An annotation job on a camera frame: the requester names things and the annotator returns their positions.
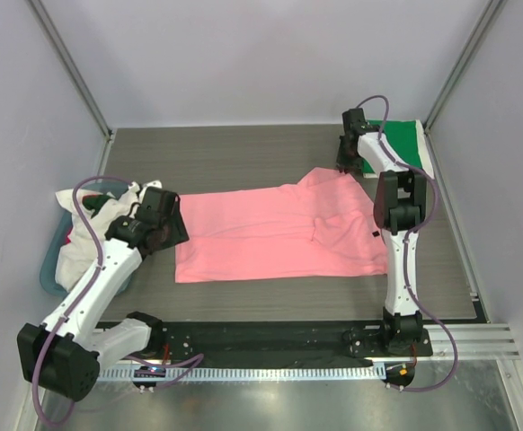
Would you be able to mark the dark green t-shirt in basket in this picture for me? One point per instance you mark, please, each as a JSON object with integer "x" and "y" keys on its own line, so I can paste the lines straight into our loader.
{"x": 95, "y": 202}

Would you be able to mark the right aluminium frame post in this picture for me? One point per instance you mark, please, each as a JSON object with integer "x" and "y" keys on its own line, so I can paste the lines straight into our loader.
{"x": 477, "y": 36}

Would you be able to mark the folded white t-shirt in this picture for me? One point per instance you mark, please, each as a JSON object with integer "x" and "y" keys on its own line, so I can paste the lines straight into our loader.
{"x": 425, "y": 152}

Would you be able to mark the folded green t-shirt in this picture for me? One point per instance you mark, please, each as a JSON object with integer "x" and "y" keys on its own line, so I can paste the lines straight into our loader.
{"x": 396, "y": 143}

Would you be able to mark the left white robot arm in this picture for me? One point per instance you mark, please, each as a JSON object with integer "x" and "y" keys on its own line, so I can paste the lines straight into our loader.
{"x": 64, "y": 354}

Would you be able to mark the red t-shirt in basket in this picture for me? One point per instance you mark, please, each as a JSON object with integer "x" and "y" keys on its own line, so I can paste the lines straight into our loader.
{"x": 68, "y": 236}

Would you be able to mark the white t-shirt in basket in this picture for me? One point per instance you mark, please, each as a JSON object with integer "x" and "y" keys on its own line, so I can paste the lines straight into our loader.
{"x": 77, "y": 256}

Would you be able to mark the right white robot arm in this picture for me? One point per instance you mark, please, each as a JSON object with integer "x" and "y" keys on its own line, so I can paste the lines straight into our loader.
{"x": 399, "y": 207}

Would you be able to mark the slotted white cable duct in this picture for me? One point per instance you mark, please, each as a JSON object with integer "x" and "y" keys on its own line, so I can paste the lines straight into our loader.
{"x": 129, "y": 372}

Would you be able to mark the left aluminium frame post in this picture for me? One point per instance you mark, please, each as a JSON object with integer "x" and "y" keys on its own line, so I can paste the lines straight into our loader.
{"x": 55, "y": 39}

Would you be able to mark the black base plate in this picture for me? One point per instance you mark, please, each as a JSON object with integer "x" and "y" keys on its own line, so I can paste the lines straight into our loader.
{"x": 281, "y": 344}

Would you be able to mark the pink t-shirt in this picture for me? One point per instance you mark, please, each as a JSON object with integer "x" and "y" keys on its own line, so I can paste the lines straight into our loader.
{"x": 322, "y": 226}

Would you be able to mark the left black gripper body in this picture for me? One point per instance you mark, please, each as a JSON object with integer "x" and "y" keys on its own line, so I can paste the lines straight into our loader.
{"x": 165, "y": 240}

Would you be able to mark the blue laundry basket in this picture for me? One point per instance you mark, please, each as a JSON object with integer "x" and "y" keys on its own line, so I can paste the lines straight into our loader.
{"x": 49, "y": 264}

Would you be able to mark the aluminium frame post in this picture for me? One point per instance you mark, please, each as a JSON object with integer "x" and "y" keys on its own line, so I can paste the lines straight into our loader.
{"x": 55, "y": 39}
{"x": 477, "y": 36}

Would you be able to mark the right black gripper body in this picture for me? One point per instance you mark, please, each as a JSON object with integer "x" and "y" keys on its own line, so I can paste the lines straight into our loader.
{"x": 345, "y": 158}

